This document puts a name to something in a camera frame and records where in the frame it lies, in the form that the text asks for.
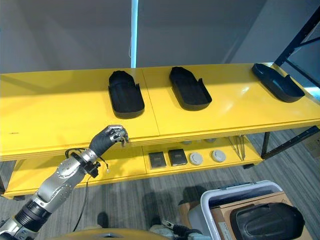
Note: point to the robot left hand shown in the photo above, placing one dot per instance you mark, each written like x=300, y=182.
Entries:
x=103, y=140

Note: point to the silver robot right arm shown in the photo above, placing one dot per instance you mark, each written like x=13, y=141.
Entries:
x=175, y=228

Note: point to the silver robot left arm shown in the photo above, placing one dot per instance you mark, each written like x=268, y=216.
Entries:
x=47, y=185

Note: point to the yellow metal shelf unit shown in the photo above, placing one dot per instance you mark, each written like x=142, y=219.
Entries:
x=75, y=105

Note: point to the white plastic box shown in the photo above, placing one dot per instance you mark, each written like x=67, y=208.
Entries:
x=240, y=193

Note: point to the black sole-shaped part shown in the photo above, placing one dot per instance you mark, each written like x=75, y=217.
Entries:
x=266, y=222
x=190, y=90
x=277, y=83
x=126, y=96

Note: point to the dark grey square block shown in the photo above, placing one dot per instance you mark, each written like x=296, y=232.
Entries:
x=177, y=157
x=157, y=160

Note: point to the yellow robot torso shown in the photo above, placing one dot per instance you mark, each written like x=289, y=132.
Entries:
x=100, y=235

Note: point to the grey round disc part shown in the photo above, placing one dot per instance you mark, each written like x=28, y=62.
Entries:
x=196, y=158
x=217, y=156

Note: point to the light blue vertical strip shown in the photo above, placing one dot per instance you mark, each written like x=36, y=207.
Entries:
x=134, y=33

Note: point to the thin metal rods bundle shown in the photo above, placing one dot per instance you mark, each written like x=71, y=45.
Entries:
x=238, y=147

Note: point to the brown cardboard sheet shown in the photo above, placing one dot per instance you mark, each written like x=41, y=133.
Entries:
x=252, y=212

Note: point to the black steel rack frame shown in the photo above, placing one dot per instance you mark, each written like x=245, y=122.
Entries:
x=290, y=52

